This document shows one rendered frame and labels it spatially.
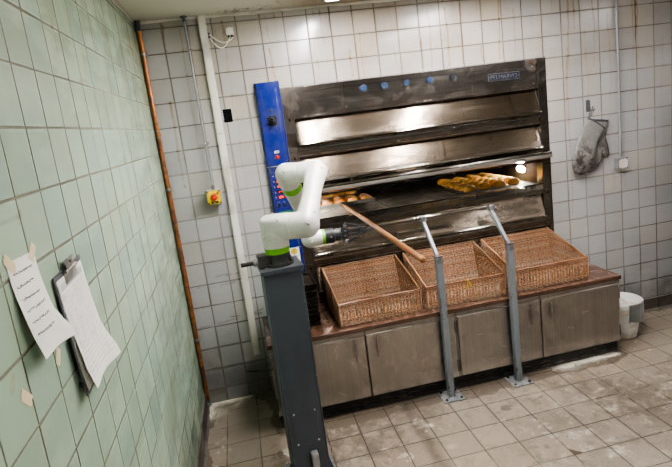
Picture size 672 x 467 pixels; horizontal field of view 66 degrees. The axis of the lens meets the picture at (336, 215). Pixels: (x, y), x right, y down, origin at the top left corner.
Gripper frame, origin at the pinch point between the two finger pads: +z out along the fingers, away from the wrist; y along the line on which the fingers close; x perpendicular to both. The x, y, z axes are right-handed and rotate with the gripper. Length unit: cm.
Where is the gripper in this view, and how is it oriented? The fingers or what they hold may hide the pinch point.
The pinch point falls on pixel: (367, 229)
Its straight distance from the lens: 313.8
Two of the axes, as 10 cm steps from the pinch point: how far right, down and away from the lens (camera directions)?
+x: 1.9, 1.6, -9.7
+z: 9.7, -1.6, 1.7
